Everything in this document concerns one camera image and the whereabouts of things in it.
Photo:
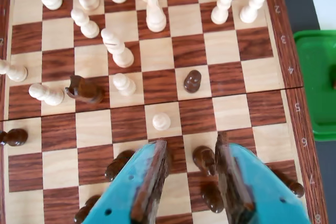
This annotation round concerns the green plastic container lid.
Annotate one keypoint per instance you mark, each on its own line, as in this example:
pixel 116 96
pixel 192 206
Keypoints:
pixel 312 77

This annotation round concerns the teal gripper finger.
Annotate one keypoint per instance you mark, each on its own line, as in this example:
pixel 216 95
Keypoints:
pixel 123 192
pixel 262 197

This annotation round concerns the wooden chessboard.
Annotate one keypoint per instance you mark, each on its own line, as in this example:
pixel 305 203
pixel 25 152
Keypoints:
pixel 223 119

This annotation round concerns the dark wooden bishop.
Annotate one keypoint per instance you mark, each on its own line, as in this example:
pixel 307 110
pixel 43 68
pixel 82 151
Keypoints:
pixel 119 163

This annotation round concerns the light wooden knight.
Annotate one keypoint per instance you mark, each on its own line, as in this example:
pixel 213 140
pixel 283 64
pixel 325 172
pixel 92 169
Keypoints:
pixel 156 16

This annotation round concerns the dark wooden knight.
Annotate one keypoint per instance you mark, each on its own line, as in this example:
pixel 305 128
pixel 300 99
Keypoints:
pixel 204 159
pixel 84 90

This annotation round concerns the dark wooden pawn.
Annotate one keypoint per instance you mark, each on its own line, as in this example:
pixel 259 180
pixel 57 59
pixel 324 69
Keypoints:
pixel 193 81
pixel 212 197
pixel 86 208
pixel 295 188
pixel 15 137

